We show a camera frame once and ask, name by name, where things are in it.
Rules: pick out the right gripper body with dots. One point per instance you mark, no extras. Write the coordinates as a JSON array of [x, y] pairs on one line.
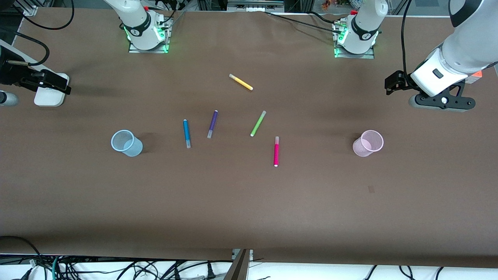
[[8, 73]]

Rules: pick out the blue marker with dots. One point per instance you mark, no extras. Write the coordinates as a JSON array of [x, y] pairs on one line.
[[186, 133]]

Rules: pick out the pink marker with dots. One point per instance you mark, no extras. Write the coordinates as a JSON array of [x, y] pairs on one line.
[[276, 153]]

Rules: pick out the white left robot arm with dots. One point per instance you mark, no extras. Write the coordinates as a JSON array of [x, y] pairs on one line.
[[474, 35]]

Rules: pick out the rubik's cube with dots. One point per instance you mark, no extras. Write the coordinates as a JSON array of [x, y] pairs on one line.
[[475, 79]]

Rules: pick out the short aluminium extrusion piece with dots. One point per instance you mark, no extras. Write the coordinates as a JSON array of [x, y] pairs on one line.
[[30, 9]]

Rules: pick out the translucent pink plastic cup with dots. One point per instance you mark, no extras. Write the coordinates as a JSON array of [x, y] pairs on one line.
[[362, 149]]

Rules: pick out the blue white background object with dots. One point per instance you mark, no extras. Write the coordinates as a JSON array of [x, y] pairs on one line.
[[355, 4]]

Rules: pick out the orange background object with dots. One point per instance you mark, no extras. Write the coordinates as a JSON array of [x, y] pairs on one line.
[[327, 4]]

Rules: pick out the translucent blue plastic cup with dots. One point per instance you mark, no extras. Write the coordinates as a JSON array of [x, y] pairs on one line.
[[134, 149]]

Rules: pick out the green marker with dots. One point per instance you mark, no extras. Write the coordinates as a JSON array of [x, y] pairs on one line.
[[257, 124]]

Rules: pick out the yellow marker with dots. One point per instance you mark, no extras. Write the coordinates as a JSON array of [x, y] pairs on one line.
[[241, 82]]

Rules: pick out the purple marker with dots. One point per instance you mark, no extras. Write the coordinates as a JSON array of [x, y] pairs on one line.
[[213, 122]]

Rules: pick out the brown table cover sheet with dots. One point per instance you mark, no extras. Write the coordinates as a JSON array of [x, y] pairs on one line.
[[249, 194]]

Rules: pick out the black power plug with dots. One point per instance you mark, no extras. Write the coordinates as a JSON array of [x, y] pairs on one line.
[[210, 272]]

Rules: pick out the dark wooden beam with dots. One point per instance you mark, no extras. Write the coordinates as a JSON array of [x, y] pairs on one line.
[[239, 268]]

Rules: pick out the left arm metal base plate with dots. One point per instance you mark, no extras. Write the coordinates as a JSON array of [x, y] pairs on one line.
[[354, 56]]

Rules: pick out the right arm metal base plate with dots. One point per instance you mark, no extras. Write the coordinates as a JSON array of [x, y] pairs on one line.
[[149, 51]]

